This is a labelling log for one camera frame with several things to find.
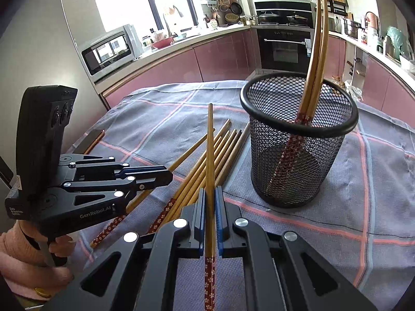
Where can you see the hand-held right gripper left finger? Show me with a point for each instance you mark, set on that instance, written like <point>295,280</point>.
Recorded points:
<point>201,225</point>

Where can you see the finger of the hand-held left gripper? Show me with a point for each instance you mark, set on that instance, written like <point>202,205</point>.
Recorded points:
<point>97,163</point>
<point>152,179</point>

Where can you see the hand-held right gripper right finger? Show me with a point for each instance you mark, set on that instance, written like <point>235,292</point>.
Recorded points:
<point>220,225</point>

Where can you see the bunch of wooden chopsticks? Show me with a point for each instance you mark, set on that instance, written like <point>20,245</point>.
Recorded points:
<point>199,168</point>

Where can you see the black mesh utensil holder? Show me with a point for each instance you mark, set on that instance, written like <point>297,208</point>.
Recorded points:
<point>324,168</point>

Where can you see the person's left forearm pink sleeve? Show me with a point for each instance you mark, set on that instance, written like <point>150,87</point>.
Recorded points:
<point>19,256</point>

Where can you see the person's left hand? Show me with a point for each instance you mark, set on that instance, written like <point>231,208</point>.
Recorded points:
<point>60,245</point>

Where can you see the smartphone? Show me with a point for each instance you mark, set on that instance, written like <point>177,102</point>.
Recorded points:
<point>92,140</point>

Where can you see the grey refrigerator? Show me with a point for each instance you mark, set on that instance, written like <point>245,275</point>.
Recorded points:
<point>39,39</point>

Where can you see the grey plaid tablecloth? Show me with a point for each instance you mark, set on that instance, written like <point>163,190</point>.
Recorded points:
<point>324,249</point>

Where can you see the silver microwave oven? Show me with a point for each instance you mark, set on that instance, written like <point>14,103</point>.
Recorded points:
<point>107,51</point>

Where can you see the red basin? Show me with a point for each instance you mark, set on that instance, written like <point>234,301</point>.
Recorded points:
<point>162,42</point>

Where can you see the pink kitchen base cabinets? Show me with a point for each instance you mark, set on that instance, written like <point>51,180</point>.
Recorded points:
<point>376,81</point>
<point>220,58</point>

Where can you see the kitchen window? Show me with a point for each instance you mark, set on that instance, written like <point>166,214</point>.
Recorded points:
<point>129,0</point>

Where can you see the polka dot mug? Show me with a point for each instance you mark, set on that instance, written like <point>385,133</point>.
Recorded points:
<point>212,24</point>

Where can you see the black built-in oven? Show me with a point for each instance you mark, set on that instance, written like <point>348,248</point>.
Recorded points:
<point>282,51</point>

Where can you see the clear plastic bag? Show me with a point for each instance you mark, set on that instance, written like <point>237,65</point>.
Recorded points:
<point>354,91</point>

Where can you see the hanging black frying pan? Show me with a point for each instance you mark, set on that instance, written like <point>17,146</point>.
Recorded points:
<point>236,7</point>

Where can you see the black wok with lid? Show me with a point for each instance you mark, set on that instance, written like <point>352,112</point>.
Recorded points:
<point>268,17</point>

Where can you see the black frying pan on stove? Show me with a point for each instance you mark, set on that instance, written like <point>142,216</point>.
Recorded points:
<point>296,19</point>

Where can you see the black range hood panel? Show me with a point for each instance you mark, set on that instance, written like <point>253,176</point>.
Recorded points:
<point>282,5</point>

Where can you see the stainless steel pot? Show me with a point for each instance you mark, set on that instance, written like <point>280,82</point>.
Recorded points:
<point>351,29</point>

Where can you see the pink kettle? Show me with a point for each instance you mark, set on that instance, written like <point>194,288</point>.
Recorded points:
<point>372,21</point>

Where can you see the green plastic bag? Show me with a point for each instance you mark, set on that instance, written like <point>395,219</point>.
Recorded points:
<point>397,40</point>

